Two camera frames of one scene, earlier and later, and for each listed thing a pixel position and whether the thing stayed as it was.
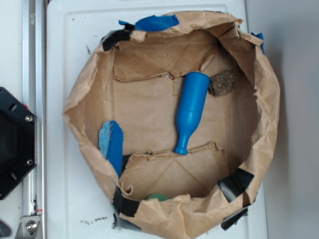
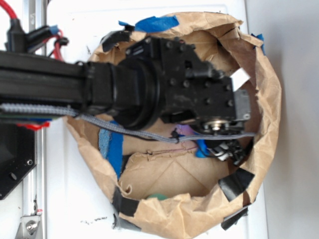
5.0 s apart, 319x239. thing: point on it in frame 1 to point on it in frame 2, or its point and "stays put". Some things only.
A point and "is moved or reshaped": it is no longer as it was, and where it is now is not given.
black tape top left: x=116 y=36 stays put
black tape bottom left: x=124 y=206 stays put
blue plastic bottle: x=192 y=98 is moved or reshaped
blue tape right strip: x=260 y=36 stays put
